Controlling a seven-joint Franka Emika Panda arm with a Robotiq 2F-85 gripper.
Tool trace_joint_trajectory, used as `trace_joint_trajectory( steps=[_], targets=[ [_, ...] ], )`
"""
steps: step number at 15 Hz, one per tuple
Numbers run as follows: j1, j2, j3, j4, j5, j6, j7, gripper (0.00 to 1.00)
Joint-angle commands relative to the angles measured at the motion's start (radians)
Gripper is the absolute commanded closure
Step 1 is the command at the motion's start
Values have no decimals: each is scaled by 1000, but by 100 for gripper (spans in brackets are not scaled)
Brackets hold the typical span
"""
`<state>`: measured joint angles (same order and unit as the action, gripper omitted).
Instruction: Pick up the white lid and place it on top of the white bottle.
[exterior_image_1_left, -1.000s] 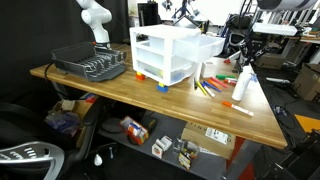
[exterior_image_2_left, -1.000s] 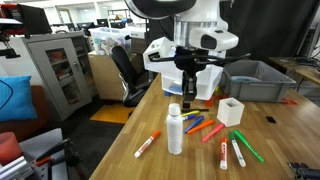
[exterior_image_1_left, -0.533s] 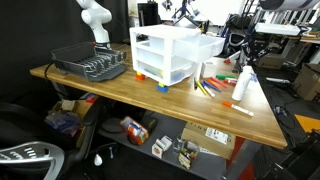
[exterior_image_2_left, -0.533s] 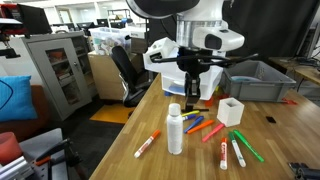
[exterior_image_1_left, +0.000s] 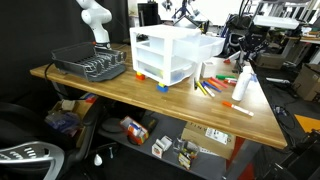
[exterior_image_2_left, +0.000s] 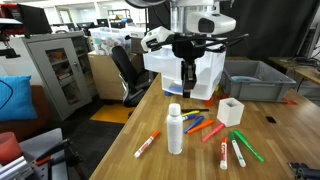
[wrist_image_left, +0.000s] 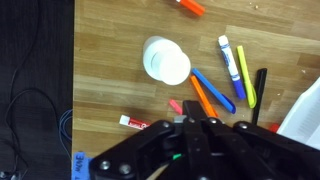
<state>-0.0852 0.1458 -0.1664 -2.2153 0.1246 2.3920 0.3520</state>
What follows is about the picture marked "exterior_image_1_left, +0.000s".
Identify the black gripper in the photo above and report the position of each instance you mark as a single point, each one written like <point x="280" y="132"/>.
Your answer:
<point x="251" y="42"/>

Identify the white bottle lid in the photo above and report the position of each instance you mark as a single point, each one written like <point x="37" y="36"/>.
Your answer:
<point x="247" y="69"/>

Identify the white plastic bottle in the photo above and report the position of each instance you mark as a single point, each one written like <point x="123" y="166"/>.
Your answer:
<point x="240" y="88"/>

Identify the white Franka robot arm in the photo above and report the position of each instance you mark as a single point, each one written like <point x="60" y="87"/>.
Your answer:
<point x="96" y="30"/>

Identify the small cardboard box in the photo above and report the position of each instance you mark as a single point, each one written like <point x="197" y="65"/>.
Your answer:
<point x="269" y="60"/>

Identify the red plastic clip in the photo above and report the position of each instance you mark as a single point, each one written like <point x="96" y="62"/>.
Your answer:
<point x="227" y="61"/>

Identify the white marker green cap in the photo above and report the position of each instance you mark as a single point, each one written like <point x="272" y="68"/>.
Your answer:
<point x="233" y="79"/>

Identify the white marker red cap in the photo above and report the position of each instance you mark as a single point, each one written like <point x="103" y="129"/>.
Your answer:
<point x="230" y="81"/>

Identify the pink marker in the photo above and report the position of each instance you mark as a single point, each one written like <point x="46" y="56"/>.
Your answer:
<point x="220" y="82"/>

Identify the white square pen holder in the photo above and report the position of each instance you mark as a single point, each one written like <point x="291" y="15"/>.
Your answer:
<point x="209" y="68"/>

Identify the translucent white plastic drawer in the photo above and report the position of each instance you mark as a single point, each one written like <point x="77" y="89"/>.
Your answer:
<point x="203" y="46"/>
<point x="150" y="56"/>
<point x="150" y="71"/>

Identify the white marker orange cap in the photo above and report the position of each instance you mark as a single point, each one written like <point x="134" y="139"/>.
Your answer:
<point x="238" y="108"/>

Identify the white marker blue cap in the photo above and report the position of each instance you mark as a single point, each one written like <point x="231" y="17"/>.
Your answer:
<point x="208" y="90"/>

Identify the yellow marker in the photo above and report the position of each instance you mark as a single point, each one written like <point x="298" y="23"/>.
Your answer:
<point x="201" y="88"/>

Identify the black marker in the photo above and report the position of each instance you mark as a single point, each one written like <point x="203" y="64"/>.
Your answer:
<point x="195" y="84"/>

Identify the large cardboard box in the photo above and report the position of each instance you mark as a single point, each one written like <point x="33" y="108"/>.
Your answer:
<point x="308" y="81"/>

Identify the blue black tripod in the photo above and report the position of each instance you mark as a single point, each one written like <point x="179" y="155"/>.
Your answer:
<point x="185" y="11"/>

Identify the yellow floor mat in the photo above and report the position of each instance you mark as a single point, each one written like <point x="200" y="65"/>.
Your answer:
<point x="308" y="122"/>

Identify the labelled cardboard box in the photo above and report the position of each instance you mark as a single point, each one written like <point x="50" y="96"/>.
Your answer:
<point x="208" y="140"/>

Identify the blue toy block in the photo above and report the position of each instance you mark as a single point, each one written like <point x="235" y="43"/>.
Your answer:
<point x="162" y="88"/>

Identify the white plastic drawer unit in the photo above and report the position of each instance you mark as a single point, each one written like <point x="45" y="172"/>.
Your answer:
<point x="156" y="31"/>

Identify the grey lower shelf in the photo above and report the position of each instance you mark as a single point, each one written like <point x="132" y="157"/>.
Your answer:
<point x="166" y="128"/>

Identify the red toy block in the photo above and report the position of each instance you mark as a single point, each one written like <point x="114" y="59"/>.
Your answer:
<point x="140" y="77"/>

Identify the black monitor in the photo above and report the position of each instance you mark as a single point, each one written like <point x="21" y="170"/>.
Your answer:
<point x="148" y="15"/>

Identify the small white box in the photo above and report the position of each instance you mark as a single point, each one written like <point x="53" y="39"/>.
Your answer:
<point x="161" y="146"/>

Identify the colourful toy box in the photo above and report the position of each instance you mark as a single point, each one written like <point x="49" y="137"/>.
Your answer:
<point x="135" y="130"/>

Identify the grey plastic crate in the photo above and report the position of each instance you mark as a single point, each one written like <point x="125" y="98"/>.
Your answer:
<point x="86" y="63"/>

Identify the white bulb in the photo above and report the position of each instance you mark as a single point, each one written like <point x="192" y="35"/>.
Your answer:
<point x="97" y="160"/>

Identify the open cardboard box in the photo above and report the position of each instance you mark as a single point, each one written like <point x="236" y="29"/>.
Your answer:
<point x="71" y="116"/>

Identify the black office chair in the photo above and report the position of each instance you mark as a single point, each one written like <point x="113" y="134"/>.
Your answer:
<point x="33" y="156"/>

